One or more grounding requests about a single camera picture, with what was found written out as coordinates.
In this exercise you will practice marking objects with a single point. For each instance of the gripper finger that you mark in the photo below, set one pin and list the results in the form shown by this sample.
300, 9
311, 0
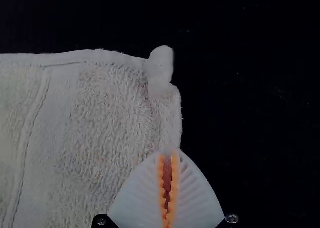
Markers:
140, 198
197, 198

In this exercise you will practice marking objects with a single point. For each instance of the pale towel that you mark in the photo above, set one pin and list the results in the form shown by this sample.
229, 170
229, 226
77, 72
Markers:
75, 138

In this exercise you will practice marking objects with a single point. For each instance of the black mat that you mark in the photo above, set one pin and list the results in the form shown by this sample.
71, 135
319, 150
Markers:
250, 63

